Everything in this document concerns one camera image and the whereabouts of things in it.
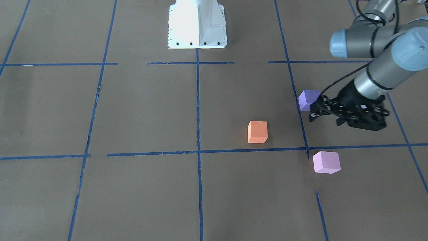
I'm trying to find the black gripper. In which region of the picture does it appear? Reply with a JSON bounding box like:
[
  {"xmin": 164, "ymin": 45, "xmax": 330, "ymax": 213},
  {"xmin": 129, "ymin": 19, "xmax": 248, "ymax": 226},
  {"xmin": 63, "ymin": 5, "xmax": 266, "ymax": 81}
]
[{"xmin": 309, "ymin": 80, "xmax": 390, "ymax": 130}]

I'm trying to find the orange foam cube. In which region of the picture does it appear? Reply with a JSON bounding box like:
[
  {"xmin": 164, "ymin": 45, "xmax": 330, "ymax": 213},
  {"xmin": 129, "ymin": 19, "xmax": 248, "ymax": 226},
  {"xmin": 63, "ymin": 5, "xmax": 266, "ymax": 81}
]
[{"xmin": 247, "ymin": 120, "xmax": 269, "ymax": 144}]

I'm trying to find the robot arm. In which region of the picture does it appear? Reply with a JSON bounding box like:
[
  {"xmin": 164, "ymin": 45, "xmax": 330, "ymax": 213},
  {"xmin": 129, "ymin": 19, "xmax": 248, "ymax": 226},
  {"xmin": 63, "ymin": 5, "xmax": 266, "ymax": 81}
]
[{"xmin": 309, "ymin": 0, "xmax": 428, "ymax": 131}]

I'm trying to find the purple foam cube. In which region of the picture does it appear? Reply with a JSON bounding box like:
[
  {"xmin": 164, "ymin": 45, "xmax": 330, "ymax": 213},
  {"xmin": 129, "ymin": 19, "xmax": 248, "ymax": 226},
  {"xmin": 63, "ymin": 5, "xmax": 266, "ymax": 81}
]
[{"xmin": 298, "ymin": 89, "xmax": 321, "ymax": 111}]

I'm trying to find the pink foam cube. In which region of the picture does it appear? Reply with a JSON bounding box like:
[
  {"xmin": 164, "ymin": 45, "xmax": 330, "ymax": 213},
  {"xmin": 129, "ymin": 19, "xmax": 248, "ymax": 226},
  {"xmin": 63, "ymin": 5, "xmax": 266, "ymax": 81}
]
[{"xmin": 312, "ymin": 151, "xmax": 341, "ymax": 174}]

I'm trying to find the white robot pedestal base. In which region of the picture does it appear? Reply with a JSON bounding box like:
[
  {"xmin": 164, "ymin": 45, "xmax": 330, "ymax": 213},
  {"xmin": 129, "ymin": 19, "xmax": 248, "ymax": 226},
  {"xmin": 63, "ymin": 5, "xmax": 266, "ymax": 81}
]
[{"xmin": 167, "ymin": 0, "xmax": 228, "ymax": 49}]

